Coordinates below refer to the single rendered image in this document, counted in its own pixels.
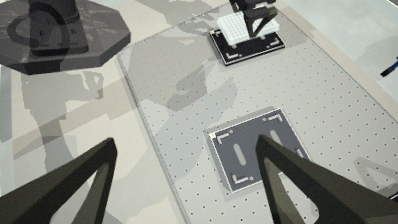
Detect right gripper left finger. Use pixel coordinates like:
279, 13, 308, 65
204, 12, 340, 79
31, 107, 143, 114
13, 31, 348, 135
0, 137, 118, 224

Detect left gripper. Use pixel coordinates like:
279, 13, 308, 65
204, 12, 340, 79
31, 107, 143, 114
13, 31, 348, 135
229, 0, 278, 38

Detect white well plate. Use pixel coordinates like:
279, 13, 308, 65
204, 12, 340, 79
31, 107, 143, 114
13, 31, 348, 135
216, 11, 279, 46

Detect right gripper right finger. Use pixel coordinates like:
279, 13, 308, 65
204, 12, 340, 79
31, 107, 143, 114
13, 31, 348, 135
255, 134, 398, 224

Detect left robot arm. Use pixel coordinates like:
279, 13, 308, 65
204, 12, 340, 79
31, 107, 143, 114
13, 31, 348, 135
28, 0, 89, 57

